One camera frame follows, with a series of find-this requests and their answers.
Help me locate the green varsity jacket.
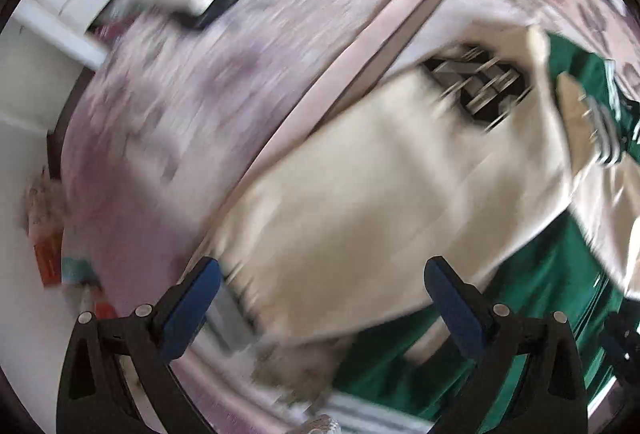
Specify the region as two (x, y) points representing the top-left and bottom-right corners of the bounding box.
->
(212, 23), (639, 420)

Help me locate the purple floral bed blanket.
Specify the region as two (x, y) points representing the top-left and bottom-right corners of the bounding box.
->
(60, 0), (640, 434)

